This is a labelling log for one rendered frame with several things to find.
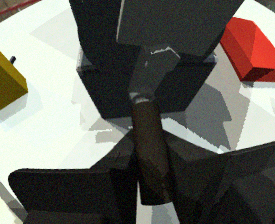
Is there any red rectangular block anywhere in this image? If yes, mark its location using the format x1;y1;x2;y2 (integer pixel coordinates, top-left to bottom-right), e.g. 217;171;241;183
219;18;275;83

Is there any black l-shaped bar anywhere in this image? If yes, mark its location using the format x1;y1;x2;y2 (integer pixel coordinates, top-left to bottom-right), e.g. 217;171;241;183
9;56;16;64

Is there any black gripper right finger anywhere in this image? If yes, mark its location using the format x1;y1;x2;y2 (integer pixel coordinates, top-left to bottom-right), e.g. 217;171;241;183
164;131;275;224

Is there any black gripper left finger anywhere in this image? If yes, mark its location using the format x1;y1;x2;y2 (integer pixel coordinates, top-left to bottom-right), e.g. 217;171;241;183
8;129;137;224

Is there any yellow rectangular block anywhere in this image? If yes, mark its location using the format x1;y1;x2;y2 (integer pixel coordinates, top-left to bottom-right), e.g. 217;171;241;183
0;51;28;111

